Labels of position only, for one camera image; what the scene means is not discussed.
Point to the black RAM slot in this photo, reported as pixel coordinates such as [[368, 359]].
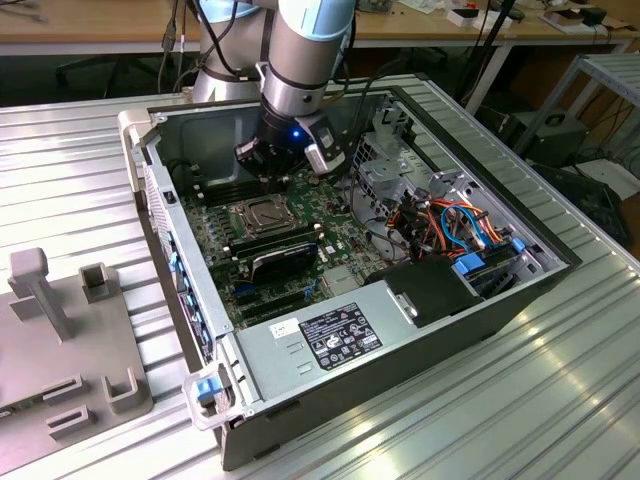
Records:
[[272, 233], [274, 238], [225, 192], [225, 185], [276, 242], [225, 179], [225, 198]]

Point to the silver drive cage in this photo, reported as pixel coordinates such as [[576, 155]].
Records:
[[385, 170]]

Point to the blue expansion slot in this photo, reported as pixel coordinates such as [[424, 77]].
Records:
[[245, 289]]

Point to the black graphics card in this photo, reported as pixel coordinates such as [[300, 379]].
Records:
[[280, 262]]

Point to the green motherboard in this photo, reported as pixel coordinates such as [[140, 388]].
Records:
[[340, 235]]

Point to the white box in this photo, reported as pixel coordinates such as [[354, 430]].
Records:
[[495, 22]]

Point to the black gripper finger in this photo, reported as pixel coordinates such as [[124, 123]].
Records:
[[290, 162], [250, 165]]

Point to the black plastic shroud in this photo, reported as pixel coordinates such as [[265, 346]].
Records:
[[430, 290]]

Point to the silver power supply unit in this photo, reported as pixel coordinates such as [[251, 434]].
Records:
[[280, 360]]

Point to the grey metal shelf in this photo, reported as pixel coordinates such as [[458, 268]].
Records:
[[615, 70]]

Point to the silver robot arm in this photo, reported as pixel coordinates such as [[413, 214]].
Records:
[[300, 60]]

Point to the black office chair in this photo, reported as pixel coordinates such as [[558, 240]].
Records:
[[100, 70]]

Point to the black equipment case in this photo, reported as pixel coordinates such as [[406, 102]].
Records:
[[555, 140]]

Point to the long wooden desk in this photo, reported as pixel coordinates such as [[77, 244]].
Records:
[[75, 25]]

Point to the black and silver PC case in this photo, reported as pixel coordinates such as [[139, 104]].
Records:
[[350, 400]]

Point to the blue case latch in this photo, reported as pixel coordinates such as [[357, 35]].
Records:
[[206, 390]]

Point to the green RAM stick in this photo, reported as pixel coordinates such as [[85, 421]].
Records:
[[245, 253], [20, 406]]

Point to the CPU socket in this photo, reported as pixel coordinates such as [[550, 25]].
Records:
[[237, 210]]

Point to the blue disk carrier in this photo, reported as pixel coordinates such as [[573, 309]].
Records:
[[472, 265]]

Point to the brown box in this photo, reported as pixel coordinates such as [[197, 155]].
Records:
[[560, 20]]

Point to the silver chipset heatsink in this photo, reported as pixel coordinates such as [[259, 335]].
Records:
[[342, 282]]

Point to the black flat panel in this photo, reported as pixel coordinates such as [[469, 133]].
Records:
[[590, 200]]

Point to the grey parts rack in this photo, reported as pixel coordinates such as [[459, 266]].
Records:
[[50, 350]]

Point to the silver CPU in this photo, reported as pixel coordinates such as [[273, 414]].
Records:
[[267, 216]]

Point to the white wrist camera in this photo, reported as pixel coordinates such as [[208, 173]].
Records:
[[320, 157]]

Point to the black expansion slot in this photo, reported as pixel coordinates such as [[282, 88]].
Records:
[[270, 299], [275, 310]]

